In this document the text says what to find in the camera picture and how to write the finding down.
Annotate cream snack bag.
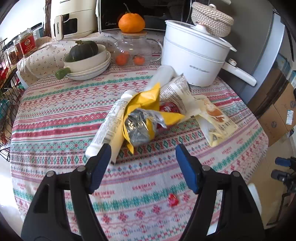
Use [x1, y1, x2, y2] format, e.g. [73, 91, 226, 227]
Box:
[194, 95, 238, 147]

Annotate white tube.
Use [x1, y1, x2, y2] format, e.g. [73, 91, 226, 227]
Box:
[85, 90, 136, 164]
[144, 65, 177, 91]

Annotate red soda can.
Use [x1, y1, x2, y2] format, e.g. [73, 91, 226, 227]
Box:
[157, 102, 184, 134]

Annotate yellow snack bag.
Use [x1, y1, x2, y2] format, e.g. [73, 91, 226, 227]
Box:
[110, 82, 186, 165]

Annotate small red candy wrapper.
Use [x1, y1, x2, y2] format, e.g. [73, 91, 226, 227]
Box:
[168, 193, 179, 207]

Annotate cardboard box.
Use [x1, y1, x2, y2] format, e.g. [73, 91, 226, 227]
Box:
[257, 82, 296, 147]

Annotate patterned tablecloth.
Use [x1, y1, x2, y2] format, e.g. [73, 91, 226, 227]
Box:
[9, 29, 270, 241]

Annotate grey refrigerator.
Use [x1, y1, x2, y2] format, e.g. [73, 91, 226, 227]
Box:
[211, 1, 295, 103]

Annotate white printed wrapper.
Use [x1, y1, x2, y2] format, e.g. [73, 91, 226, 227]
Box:
[160, 74, 201, 120]

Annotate white electric pot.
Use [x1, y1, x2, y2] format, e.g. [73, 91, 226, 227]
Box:
[161, 20, 257, 87]

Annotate white stacked bowls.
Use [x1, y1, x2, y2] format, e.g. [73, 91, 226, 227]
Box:
[55, 44, 111, 80]

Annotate floral white cloth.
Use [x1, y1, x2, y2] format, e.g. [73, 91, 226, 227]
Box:
[17, 37, 76, 86]

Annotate small orange in teapot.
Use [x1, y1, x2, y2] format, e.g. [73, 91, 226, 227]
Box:
[133, 55, 145, 66]
[115, 52, 130, 66]

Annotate dark green squash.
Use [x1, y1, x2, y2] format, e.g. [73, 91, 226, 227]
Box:
[69, 40, 99, 62]

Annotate red label glass jar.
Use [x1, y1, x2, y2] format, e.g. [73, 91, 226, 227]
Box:
[19, 28, 37, 58]

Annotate glass teapot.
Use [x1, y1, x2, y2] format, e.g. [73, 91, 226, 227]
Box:
[107, 31, 163, 68]

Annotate large orange mandarin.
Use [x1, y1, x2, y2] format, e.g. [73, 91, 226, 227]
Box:
[118, 3, 145, 34]

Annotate black microwave oven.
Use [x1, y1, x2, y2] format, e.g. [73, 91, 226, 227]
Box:
[97, 0, 193, 33]

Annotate black wire rack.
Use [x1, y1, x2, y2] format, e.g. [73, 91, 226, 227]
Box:
[1, 39, 25, 162]

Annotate woven rope basket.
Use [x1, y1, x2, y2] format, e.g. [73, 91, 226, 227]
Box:
[191, 2, 234, 38]

